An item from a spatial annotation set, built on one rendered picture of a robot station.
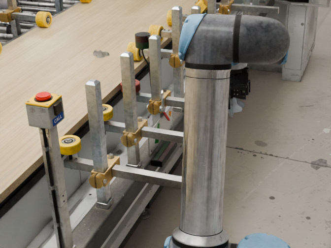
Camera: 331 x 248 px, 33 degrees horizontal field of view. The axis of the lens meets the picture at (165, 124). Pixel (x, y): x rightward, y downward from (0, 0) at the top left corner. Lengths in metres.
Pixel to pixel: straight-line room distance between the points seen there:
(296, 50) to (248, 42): 3.15
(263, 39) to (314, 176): 2.11
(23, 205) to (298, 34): 3.02
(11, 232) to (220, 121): 0.80
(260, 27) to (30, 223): 1.02
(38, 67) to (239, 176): 1.40
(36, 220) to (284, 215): 1.51
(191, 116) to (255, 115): 2.64
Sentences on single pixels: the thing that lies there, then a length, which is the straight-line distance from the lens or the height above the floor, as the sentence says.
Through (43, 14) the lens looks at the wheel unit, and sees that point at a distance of 3.07.
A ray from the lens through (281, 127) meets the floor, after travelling 3.89.
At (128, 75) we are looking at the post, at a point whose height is 1.08.
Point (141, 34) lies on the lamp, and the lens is 2.16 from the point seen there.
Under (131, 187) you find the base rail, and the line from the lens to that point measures 2.03.
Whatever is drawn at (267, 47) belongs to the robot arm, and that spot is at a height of 1.36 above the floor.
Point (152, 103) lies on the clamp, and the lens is 2.22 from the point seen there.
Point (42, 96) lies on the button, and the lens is 1.48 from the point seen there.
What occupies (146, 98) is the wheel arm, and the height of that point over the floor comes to 0.85.
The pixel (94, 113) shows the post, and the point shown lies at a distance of 1.75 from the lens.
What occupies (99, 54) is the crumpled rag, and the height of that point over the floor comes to 0.91.
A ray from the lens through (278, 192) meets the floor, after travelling 3.23.
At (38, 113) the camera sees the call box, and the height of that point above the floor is 1.20.
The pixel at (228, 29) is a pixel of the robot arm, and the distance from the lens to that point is 1.36.
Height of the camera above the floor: 1.84
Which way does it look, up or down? 28 degrees down
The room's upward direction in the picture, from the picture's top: 2 degrees counter-clockwise
